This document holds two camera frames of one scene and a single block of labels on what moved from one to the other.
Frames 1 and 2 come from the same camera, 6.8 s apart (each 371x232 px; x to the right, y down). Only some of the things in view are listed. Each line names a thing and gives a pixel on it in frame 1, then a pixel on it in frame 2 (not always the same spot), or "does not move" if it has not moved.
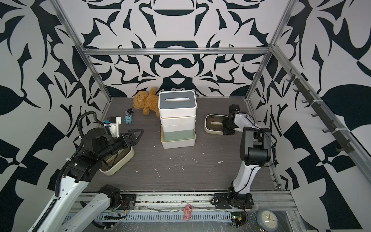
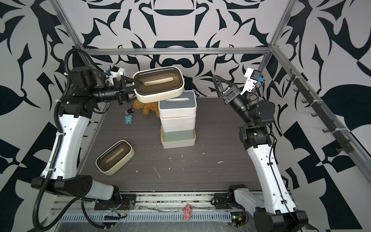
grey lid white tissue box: x=177 y=103 does not move
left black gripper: x=134 y=141 to x=120 y=91
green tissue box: x=178 y=135 does not move
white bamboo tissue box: x=178 y=143 does not move
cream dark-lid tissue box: x=213 y=123 to x=159 y=83
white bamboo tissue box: x=178 y=120 does not move
